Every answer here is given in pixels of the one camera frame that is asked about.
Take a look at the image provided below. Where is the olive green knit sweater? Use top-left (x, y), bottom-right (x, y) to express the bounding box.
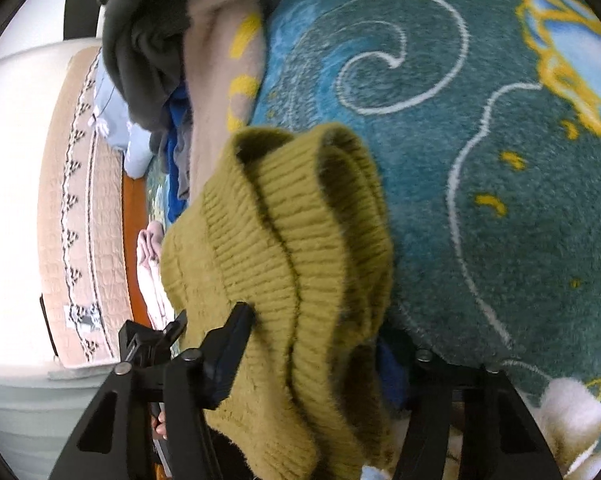
top-left (160, 124), bottom-right (393, 479)

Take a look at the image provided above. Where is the pink folded garment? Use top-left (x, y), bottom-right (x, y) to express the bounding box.
top-left (137, 221), bottom-right (176, 330)

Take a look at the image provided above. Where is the beige quilted headboard cover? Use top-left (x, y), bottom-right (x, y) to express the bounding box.
top-left (37, 47), bottom-right (132, 368)

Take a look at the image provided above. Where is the light blue floral duvet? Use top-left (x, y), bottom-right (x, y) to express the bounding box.
top-left (92, 53), bottom-right (154, 179)

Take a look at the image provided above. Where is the royal blue garment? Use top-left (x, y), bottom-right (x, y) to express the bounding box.
top-left (165, 84), bottom-right (193, 223)

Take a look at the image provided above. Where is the beige garment yellow print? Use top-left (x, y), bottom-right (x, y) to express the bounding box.
top-left (183, 0), bottom-right (266, 200)

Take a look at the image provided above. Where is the white black wardrobe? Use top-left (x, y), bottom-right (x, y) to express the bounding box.
top-left (63, 0), bottom-right (100, 40)

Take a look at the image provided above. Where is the dark grey garment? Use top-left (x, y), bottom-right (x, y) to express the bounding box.
top-left (98, 0), bottom-right (280, 139)

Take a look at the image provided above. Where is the teal floral bed blanket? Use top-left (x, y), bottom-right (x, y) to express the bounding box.
top-left (144, 0), bottom-right (601, 480)

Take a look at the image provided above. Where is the orange wooden bed frame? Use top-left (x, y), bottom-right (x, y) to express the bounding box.
top-left (122, 174), bottom-right (151, 327)

